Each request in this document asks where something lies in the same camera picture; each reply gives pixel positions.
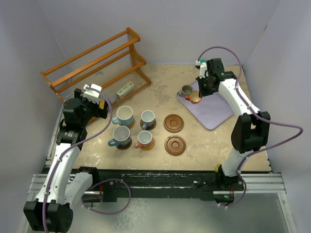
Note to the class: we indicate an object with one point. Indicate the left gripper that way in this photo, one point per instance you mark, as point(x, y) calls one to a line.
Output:
point(99, 112)

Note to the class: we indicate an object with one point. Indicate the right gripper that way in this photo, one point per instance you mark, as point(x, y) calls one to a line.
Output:
point(202, 92)

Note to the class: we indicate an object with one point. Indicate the orange cup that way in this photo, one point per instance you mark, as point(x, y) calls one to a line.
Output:
point(194, 97)

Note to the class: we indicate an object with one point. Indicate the small grey green cup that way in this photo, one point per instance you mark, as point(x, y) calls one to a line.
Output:
point(185, 91)

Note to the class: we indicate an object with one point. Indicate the large light blue mug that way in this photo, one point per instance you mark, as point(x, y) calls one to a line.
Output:
point(124, 116)

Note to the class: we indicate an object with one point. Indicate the teal patterned mug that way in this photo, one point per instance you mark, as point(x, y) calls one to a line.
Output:
point(121, 136)

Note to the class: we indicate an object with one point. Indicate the light wooden coaster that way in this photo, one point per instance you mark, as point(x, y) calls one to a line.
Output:
point(132, 124)
point(149, 146)

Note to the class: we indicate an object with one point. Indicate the dark walnut coaster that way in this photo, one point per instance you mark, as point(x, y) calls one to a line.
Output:
point(120, 147)
point(147, 125)

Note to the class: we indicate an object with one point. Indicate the ringed brown coaster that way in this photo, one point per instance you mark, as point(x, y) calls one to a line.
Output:
point(175, 145)
point(173, 123)

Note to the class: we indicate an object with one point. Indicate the pink mug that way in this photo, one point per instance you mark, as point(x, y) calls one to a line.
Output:
point(144, 138)

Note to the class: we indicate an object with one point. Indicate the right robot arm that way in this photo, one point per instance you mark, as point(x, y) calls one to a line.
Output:
point(250, 134)

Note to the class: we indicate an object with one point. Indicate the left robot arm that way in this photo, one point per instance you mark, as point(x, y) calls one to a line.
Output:
point(52, 208)

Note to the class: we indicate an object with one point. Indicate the clear paperclip tub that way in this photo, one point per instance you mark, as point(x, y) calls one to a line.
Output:
point(112, 97)

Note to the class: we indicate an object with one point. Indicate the lavender tray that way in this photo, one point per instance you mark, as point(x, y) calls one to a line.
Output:
point(211, 111)

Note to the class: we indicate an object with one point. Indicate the green staples box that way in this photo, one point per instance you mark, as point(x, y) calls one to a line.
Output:
point(125, 90)

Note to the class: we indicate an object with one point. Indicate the orange wooden three-tier shelf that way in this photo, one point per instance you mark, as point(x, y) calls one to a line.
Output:
point(116, 57)

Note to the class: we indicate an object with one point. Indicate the yellow tape roll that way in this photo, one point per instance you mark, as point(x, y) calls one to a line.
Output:
point(217, 167)

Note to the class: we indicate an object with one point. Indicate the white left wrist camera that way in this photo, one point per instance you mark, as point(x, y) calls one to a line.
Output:
point(92, 92)

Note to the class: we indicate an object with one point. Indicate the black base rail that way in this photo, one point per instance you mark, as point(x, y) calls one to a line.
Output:
point(162, 184)

